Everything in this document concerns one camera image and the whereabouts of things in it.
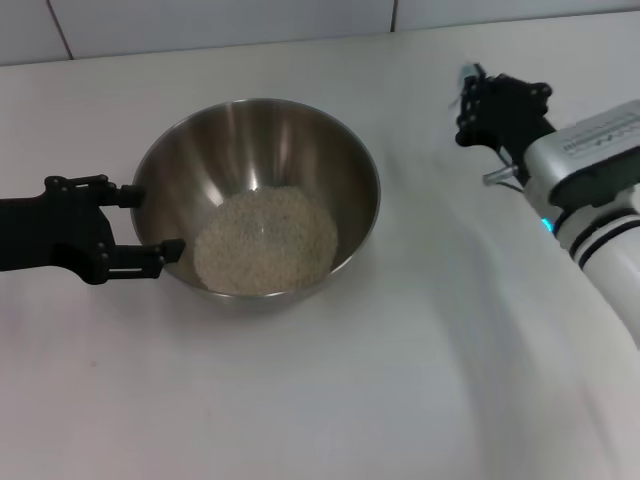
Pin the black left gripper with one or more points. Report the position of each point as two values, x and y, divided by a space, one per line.
55 235

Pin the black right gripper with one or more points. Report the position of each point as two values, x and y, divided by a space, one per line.
510 120

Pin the clear plastic measuring cup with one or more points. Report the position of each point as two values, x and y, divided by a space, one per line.
470 69

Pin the uncooked white rice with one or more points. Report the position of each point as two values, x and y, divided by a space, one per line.
265 240

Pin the stainless steel mixing bowl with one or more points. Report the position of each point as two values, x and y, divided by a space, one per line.
240 145

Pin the right wrist camera housing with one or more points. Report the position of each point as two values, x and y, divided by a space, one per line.
590 145

